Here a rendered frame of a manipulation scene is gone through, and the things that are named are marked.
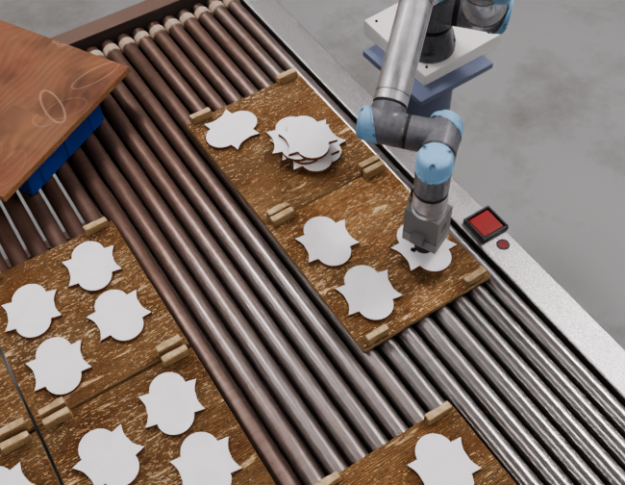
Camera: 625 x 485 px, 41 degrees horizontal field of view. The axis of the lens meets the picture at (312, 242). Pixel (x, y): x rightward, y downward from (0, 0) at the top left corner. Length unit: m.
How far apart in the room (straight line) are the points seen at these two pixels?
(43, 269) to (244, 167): 0.55
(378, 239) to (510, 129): 1.69
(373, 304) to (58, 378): 0.69
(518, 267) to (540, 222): 1.29
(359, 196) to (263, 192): 0.23
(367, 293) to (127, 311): 0.54
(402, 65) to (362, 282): 0.48
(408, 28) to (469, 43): 0.68
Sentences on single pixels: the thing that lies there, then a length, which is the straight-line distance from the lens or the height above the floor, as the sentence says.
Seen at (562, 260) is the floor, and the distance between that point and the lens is 3.21.
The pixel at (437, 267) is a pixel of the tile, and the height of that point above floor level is 0.97.
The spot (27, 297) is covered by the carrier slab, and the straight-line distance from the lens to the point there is 2.01.
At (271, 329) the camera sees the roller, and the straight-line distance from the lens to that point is 1.88.
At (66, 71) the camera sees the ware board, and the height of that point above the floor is 1.04.
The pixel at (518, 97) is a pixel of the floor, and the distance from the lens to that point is 3.74.
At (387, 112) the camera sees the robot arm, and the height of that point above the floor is 1.27.
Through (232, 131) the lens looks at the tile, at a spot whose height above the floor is 0.95.
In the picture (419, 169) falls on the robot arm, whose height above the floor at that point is 1.26.
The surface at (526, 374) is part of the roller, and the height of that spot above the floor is 0.92.
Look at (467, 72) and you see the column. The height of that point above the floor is 0.87.
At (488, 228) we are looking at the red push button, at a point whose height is 0.93.
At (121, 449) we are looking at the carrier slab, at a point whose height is 0.95.
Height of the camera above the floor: 2.52
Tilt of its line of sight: 53 degrees down
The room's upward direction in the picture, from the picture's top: 3 degrees counter-clockwise
